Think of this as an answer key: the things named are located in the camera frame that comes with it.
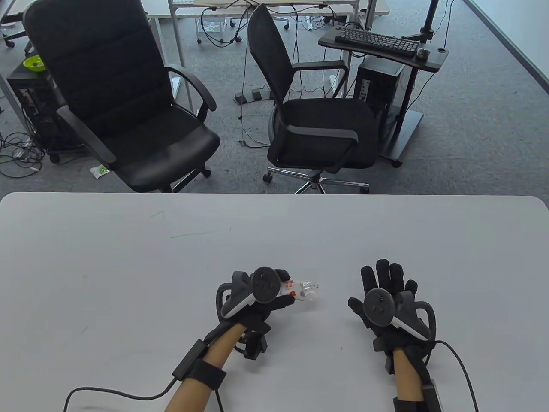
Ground black computer tower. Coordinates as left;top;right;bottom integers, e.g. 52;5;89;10
6;64;84;164
355;55;406;131

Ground black wheeled chair base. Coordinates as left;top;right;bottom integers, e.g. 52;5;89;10
0;0;36;48

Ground person's right forearm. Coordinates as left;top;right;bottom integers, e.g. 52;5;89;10
392;348;429;412

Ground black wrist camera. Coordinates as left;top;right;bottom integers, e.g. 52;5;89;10
372;335;396;375
240;328;269;360

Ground grey power adapters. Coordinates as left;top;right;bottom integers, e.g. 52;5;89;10
233;88;274;105

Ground person's right hand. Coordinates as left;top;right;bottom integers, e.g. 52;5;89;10
347;260;431;357

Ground black leather office chair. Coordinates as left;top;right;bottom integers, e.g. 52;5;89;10
23;0;221;194

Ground tangle of floor cables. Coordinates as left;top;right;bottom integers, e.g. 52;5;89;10
0;129;47;179

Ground white desk frame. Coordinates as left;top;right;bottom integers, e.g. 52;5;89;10
142;0;378;112

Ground black wrist strap with box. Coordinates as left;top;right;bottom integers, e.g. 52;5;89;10
172;339;227;390
393;379;446;412

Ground hanging black cables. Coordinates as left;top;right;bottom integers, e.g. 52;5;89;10
195;0;301;148

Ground black rolling computer stand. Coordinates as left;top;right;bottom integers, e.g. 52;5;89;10
318;0;450;168

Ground person's left forearm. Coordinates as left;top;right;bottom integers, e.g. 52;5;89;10
165;323;249;412

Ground person's left hand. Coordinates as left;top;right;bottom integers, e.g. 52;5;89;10
219;269;296;340

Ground black keyboard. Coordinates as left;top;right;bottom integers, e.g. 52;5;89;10
334;26;420;56

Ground black mesh office chair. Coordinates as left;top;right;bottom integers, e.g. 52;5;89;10
247;3;381;195

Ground black glove cable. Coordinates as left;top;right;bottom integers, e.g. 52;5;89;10
64;378;224;412
432;340;479;412

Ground black and white glove controller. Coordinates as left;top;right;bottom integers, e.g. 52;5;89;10
216;267;282;321
363;288;437;342

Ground clear plastic piece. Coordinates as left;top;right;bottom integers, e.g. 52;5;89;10
299;280;321;302

